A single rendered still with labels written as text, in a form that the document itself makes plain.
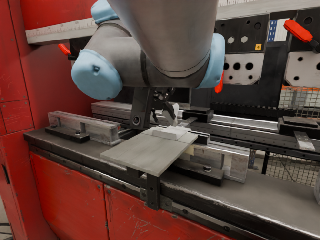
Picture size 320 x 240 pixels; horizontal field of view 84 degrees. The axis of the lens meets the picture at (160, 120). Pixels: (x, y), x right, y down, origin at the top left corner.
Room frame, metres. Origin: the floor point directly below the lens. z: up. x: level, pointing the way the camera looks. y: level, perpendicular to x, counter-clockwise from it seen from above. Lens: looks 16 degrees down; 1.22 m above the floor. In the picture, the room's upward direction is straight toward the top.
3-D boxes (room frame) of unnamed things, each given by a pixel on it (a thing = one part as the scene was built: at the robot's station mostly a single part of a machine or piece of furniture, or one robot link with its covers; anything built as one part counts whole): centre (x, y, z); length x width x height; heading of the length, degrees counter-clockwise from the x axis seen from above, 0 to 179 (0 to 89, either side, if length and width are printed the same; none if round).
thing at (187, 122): (0.76, -0.15, 1.01); 0.26 x 0.12 x 0.05; 150
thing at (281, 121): (0.57, -0.48, 1.01); 0.26 x 0.12 x 0.05; 150
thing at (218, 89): (0.49, -0.16, 1.20); 0.04 x 0.02 x 0.10; 150
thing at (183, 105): (0.62, -0.06, 1.13); 0.10 x 0.02 x 0.10; 60
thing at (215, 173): (0.55, -0.06, 0.89); 0.30 x 0.05 x 0.03; 60
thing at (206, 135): (0.61, -0.08, 0.98); 0.20 x 0.03 x 0.03; 60
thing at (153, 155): (0.50, 0.02, 1.00); 0.26 x 0.18 x 0.01; 150
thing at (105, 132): (0.90, 0.42, 0.92); 0.50 x 0.06 x 0.10; 60
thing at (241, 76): (0.54, -0.21, 1.26); 0.15 x 0.09 x 0.17; 60
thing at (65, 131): (0.87, 0.49, 0.89); 0.30 x 0.05 x 0.03; 60
